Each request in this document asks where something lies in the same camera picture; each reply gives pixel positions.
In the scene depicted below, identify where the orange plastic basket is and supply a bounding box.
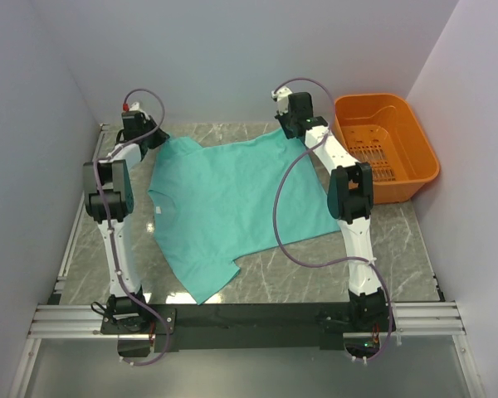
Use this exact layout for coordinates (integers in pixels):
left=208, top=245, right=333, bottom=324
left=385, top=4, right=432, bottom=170
left=334, top=93, right=440, bottom=205

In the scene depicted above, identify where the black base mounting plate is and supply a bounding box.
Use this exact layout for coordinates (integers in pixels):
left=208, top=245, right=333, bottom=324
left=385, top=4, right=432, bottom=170
left=91, top=301, right=399, bottom=358

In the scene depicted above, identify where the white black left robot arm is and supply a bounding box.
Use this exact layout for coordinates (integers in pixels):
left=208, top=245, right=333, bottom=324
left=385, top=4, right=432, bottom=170
left=82, top=103, right=169, bottom=334

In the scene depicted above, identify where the teal t shirt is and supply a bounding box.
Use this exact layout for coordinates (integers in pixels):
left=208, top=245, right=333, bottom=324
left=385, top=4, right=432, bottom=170
left=149, top=129, right=339, bottom=304

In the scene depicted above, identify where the aluminium frame rail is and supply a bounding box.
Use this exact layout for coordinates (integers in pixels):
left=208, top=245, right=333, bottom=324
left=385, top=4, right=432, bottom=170
left=27, top=302, right=466, bottom=339

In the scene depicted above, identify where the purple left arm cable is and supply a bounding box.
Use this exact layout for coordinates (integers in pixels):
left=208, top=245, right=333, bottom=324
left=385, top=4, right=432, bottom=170
left=93, top=87, right=178, bottom=367

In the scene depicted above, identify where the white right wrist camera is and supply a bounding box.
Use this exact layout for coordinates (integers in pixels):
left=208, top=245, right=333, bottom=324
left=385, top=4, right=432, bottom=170
left=271, top=86, right=292, bottom=116

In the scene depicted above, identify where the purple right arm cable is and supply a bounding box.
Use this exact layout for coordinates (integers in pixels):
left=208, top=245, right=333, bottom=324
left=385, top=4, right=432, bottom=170
left=271, top=78, right=399, bottom=366

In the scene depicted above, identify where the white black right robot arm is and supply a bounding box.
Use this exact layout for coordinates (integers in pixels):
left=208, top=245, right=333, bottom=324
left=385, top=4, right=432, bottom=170
left=271, top=87, right=394, bottom=332

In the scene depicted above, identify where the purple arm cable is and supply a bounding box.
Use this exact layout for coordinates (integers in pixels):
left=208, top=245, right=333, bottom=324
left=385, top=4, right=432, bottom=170
left=271, top=78, right=399, bottom=366
left=93, top=87, right=178, bottom=367

